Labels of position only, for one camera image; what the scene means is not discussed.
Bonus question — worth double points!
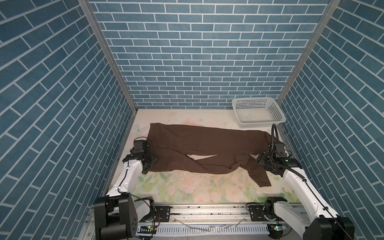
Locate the brown trousers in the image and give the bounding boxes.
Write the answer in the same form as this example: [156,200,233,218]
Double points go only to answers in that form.
[148,123,271,187]

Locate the white plastic laundry basket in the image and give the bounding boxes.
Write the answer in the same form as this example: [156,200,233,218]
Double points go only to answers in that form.
[232,97,287,128]

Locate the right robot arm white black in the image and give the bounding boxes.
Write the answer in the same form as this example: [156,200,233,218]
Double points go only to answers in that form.
[256,142,355,240]

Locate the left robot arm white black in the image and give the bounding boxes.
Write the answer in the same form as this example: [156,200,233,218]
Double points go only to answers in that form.
[93,137,158,240]

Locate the white perforated vent strip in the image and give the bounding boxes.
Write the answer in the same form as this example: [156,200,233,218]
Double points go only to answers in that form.
[137,224,270,237]

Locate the black cable loop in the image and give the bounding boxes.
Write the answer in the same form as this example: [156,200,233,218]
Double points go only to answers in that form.
[269,123,280,157]

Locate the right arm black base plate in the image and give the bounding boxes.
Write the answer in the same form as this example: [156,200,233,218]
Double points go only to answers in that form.
[246,203,284,222]

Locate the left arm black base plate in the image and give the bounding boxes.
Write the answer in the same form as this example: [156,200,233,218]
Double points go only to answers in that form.
[141,206,171,224]

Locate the aluminium mounting rail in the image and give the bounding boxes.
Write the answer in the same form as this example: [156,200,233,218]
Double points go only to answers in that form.
[139,203,306,233]

